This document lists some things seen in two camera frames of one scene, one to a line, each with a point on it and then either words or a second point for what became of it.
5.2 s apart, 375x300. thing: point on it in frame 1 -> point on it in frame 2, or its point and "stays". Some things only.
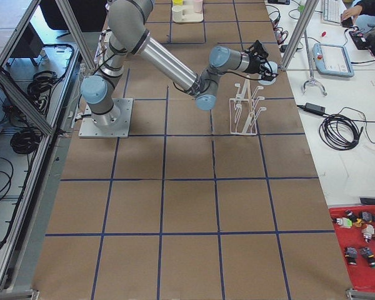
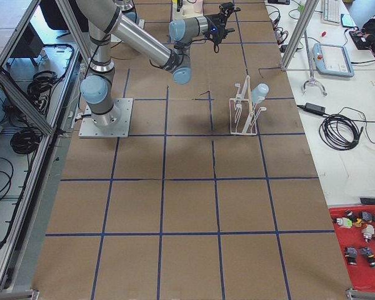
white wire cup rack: x=242 y=117 stays
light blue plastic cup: x=273 y=68 -> x=258 y=94
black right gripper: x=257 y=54 -> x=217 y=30
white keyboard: x=332 y=11 stays
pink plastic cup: x=197 y=6 stays
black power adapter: x=314 y=109 stays
